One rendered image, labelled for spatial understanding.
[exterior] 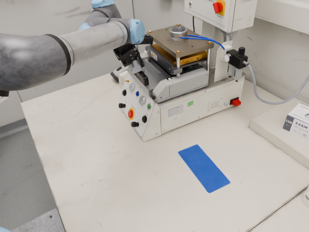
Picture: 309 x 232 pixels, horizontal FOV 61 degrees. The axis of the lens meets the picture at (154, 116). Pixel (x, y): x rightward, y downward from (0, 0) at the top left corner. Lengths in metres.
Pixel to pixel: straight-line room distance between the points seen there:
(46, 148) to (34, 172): 1.02
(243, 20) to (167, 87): 0.40
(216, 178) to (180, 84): 0.40
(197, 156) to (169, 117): 0.20
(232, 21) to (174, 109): 0.42
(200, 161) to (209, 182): 0.10
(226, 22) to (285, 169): 0.61
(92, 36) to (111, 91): 0.85
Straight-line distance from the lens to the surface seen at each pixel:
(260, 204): 1.01
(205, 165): 1.07
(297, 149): 1.16
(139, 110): 1.19
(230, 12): 1.09
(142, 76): 1.10
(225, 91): 1.26
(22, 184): 2.24
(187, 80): 1.09
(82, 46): 0.65
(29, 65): 0.57
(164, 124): 1.15
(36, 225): 1.03
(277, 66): 1.48
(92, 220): 0.97
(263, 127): 1.21
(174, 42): 1.14
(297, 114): 1.21
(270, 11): 1.38
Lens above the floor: 1.56
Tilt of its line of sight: 39 degrees down
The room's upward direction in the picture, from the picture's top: 4 degrees counter-clockwise
